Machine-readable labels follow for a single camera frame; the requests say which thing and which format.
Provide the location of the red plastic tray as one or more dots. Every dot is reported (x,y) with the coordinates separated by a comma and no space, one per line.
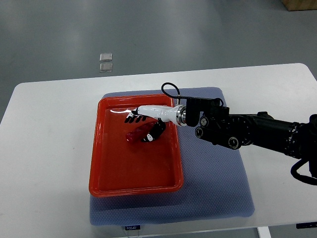
(119,167)

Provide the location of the white table leg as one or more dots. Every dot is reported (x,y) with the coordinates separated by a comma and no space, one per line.
(263,232)

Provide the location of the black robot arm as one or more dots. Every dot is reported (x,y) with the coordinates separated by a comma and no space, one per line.
(214,123)

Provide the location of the brown cardboard box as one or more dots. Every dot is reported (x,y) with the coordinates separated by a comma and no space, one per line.
(297,5)

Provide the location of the upper metal floor plate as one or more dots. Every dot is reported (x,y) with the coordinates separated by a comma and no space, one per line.
(105,57)

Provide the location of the blue-grey textured mat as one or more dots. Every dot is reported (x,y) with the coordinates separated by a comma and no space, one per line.
(215,186)

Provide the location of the red pepper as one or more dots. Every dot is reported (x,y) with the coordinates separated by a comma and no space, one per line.
(140,132)

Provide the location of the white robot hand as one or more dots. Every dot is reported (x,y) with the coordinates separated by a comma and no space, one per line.
(165,114)

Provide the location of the black mat label tag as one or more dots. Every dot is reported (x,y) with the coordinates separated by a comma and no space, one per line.
(132,228)

